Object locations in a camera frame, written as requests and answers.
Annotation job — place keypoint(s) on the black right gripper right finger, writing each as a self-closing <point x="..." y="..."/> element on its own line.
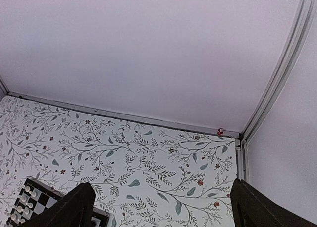
<point x="253" y="209"/>

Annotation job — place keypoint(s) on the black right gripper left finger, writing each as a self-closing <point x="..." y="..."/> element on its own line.
<point x="73" y="210"/>

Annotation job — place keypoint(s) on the black and white chess board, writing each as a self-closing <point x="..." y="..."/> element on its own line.
<point x="34" y="198"/>

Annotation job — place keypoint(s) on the floral patterned table mat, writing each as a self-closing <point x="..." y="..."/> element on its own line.
<point x="145" y="176"/>

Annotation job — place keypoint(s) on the small red die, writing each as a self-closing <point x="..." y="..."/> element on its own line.
<point x="220" y="132"/>

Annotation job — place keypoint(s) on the back aluminium rail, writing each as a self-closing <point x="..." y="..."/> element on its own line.
<point x="104" y="113"/>

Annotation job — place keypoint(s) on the right aluminium frame post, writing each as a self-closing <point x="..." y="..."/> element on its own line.
<point x="304" y="17"/>

